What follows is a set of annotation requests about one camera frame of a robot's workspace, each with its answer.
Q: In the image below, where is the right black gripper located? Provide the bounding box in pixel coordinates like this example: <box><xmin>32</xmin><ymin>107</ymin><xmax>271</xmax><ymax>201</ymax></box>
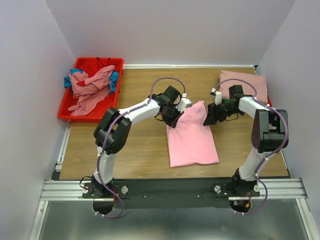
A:
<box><xmin>202</xmin><ymin>101</ymin><xmax>242</xmax><ymax>126</ymax></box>

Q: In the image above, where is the light pink t shirt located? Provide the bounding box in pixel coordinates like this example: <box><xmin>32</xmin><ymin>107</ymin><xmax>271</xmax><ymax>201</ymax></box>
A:
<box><xmin>166</xmin><ymin>100</ymin><xmax>220</xmax><ymax>168</ymax></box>

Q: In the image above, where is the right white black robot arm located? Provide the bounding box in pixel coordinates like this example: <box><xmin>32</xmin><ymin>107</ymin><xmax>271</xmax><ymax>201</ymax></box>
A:
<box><xmin>203</xmin><ymin>85</ymin><xmax>289</xmax><ymax>197</ymax></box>

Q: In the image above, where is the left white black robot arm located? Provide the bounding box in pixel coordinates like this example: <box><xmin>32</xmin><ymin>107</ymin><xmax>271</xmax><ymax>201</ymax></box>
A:
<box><xmin>80</xmin><ymin>85</ymin><xmax>193</xmax><ymax>198</ymax></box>

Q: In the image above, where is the folded dusty pink shirt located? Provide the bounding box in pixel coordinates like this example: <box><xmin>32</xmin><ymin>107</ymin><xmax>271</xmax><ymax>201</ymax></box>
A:
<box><xmin>219</xmin><ymin>70</ymin><xmax>268</xmax><ymax>104</ymax></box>

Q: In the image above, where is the folded red shirt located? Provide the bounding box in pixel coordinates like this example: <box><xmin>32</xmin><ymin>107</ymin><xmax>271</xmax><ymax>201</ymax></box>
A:
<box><xmin>266</xmin><ymin>95</ymin><xmax>273</xmax><ymax>108</ymax></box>

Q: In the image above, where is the blue crumpled shirt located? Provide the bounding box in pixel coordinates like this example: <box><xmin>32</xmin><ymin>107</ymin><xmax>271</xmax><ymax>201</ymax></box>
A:
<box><xmin>64</xmin><ymin>68</ymin><xmax>119</xmax><ymax>93</ymax></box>

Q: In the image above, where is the crumpled dusty pink shirt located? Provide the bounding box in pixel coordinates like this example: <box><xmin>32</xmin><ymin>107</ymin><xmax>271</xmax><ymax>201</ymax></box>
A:
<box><xmin>68</xmin><ymin>65</ymin><xmax>116</xmax><ymax>116</ymax></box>

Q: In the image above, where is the red shirt in bin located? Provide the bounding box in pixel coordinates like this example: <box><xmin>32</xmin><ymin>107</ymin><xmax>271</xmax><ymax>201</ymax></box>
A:
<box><xmin>75</xmin><ymin>57</ymin><xmax>111</xmax><ymax>77</ymax></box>

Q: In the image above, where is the red plastic bin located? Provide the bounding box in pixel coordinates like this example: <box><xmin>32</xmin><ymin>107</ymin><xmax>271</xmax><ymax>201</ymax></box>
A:
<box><xmin>57</xmin><ymin>58</ymin><xmax>124</xmax><ymax>123</ymax></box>

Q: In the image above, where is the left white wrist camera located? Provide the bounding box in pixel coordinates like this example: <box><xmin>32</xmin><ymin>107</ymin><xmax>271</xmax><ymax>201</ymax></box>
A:
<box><xmin>175</xmin><ymin>93</ymin><xmax>193</xmax><ymax>113</ymax></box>

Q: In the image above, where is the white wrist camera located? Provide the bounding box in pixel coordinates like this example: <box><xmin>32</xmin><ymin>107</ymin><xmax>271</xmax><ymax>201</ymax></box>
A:
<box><xmin>175</xmin><ymin>93</ymin><xmax>193</xmax><ymax>113</ymax></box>
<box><xmin>210</xmin><ymin>88</ymin><xmax>222</xmax><ymax>105</ymax></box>

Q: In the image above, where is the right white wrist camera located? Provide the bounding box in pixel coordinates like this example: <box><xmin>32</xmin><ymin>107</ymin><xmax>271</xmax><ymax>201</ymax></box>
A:
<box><xmin>210</xmin><ymin>88</ymin><xmax>222</xmax><ymax>105</ymax></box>

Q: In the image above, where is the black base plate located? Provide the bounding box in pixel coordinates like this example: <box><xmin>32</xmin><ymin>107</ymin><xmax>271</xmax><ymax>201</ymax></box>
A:
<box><xmin>80</xmin><ymin>177</ymin><xmax>260</xmax><ymax>214</ymax></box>

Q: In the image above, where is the aluminium rail frame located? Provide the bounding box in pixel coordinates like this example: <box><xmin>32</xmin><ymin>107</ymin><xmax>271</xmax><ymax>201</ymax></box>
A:
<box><xmin>28</xmin><ymin>64</ymin><xmax>320</xmax><ymax>240</ymax></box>

